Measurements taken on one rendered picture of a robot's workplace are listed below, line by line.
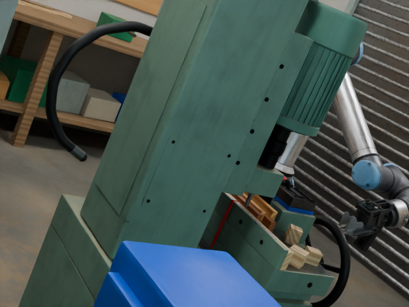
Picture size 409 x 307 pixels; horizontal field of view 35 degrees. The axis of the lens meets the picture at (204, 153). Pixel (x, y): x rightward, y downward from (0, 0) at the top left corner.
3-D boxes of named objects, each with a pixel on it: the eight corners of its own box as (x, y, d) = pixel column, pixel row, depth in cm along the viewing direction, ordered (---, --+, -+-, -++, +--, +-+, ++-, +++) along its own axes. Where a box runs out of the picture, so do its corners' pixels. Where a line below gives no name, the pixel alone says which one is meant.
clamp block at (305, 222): (304, 245, 190) (318, 218, 188) (270, 239, 182) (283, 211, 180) (276, 220, 202) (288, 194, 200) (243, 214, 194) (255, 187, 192)
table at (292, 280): (350, 299, 173) (360, 281, 172) (265, 291, 155) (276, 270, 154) (235, 194, 220) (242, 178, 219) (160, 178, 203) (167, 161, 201)
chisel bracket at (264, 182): (272, 203, 174) (285, 175, 172) (231, 195, 166) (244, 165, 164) (257, 190, 180) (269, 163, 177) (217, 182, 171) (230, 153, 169)
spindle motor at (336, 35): (328, 144, 167) (383, 30, 159) (278, 129, 157) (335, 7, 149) (289, 118, 181) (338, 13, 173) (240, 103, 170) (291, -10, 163)
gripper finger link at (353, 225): (337, 217, 197) (361, 212, 202) (334, 233, 200) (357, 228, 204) (344, 222, 195) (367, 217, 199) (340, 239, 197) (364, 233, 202)
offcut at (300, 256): (303, 265, 165) (310, 252, 164) (298, 269, 161) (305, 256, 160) (288, 257, 166) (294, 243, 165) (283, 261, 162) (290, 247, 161)
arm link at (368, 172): (320, 8, 231) (382, 179, 202) (339, 19, 240) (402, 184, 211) (295, 27, 238) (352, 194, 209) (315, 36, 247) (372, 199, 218)
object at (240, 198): (255, 232, 173) (263, 215, 172) (250, 231, 172) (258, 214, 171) (223, 201, 187) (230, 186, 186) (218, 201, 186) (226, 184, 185)
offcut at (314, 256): (313, 261, 171) (319, 249, 170) (317, 267, 168) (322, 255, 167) (300, 256, 170) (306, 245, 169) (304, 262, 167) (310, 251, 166)
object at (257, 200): (268, 233, 177) (277, 212, 175) (263, 232, 176) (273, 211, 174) (231, 199, 192) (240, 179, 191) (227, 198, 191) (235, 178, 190)
